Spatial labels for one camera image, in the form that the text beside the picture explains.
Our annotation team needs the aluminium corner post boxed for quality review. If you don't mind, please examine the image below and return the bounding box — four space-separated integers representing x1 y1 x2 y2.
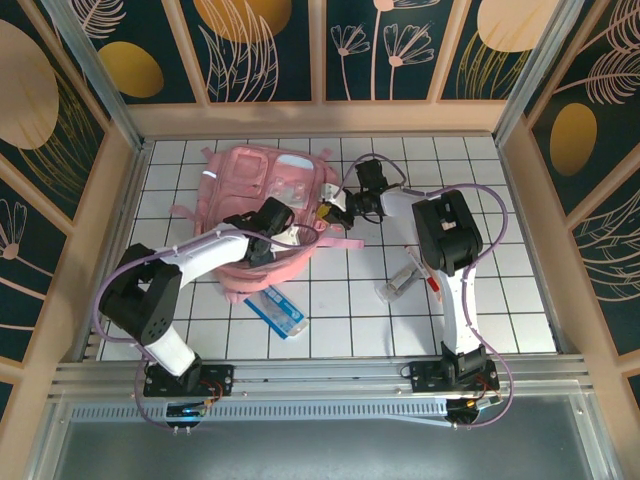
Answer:
42 0 147 151
492 0 599 144

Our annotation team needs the clear plastic case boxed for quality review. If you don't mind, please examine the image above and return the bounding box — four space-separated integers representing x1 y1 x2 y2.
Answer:
375 263 427 305

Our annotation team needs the aluminium mounting rail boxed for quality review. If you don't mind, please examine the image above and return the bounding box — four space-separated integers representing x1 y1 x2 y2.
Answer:
49 354 596 401

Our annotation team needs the grey metal floor plate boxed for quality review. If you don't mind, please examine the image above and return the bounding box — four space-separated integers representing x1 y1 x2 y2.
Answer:
27 392 616 480

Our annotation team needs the blue white ruler set pack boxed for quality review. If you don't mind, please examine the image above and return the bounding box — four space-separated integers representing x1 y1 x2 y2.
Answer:
243 285 311 341

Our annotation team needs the white pen with red cap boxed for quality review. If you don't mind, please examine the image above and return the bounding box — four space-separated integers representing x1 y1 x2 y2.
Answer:
405 243 442 303

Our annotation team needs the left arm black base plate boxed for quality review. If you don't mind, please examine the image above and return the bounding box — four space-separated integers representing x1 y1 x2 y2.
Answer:
142 363 236 399

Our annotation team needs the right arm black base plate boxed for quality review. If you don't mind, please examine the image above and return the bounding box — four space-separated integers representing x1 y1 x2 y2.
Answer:
407 359 501 396

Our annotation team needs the pink student backpack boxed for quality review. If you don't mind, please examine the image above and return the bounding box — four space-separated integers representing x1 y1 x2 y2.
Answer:
168 143 366 305

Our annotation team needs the aluminium side rail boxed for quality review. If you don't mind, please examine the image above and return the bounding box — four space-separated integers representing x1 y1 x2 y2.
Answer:
79 139 151 361

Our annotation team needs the perforated metal cable duct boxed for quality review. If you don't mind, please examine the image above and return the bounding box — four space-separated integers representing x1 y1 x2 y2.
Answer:
69 399 451 425

